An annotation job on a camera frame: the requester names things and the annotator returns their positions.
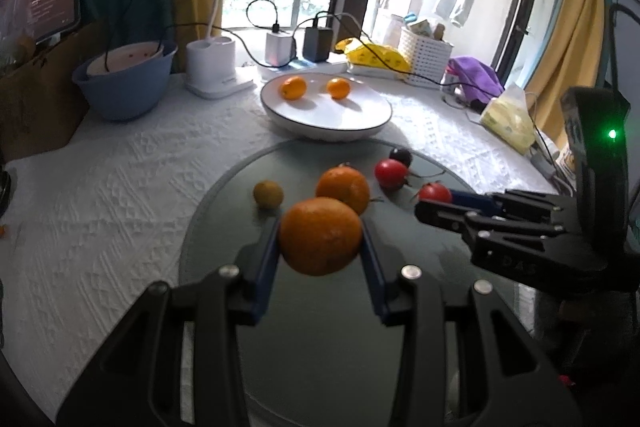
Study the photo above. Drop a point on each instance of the round glass tray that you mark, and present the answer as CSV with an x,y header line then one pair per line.
x,y
225,212

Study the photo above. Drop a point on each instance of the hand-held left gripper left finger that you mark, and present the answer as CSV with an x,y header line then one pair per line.
x,y
267,259

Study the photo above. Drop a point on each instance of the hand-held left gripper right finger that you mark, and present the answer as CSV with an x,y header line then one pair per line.
x,y
372,267

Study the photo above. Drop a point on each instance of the white plate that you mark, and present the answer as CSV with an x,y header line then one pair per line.
x,y
325,114

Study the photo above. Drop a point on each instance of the brown bottle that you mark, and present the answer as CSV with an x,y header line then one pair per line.
x,y
440,32

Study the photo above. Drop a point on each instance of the small yellow-green fruit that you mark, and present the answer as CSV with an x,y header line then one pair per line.
x,y
268,194

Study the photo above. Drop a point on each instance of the yellow tissue pack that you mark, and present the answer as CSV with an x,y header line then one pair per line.
x,y
507,119

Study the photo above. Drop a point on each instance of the red tomato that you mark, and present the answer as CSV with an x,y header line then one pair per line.
x,y
435,193
391,173

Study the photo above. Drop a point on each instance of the white charger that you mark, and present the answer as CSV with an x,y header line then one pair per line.
x,y
277,49

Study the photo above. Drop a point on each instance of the yellow snack packet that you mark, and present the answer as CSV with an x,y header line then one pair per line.
x,y
375,57

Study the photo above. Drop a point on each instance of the blue bowl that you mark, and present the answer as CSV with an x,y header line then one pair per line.
x,y
125,94

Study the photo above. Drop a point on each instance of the white plastic basket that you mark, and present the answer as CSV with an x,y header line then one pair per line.
x,y
422,57

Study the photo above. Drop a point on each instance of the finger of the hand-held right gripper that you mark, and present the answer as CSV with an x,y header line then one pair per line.
x,y
475,198
440,213

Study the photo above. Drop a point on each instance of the small mandarin orange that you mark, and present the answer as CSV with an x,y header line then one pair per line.
x,y
292,88
338,88

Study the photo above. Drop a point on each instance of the large mandarin orange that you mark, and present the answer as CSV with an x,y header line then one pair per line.
x,y
320,237
345,189

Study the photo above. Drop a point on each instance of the printed carton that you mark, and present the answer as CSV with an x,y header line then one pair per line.
x,y
421,27

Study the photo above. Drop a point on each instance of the purple cloth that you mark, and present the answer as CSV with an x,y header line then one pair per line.
x,y
475,74

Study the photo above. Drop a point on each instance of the blue tube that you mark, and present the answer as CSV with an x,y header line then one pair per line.
x,y
410,18

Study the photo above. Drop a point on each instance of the pink bowl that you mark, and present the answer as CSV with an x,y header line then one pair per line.
x,y
125,57

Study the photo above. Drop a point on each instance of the cardboard box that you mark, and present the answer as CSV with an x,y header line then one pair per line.
x,y
35,107

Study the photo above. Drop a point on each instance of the white desk lamp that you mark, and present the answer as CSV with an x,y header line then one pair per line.
x,y
210,62

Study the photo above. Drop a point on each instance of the clear plastic bag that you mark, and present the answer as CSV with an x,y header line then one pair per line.
x,y
15,7

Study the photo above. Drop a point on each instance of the grey charger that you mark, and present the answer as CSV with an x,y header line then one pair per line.
x,y
316,44

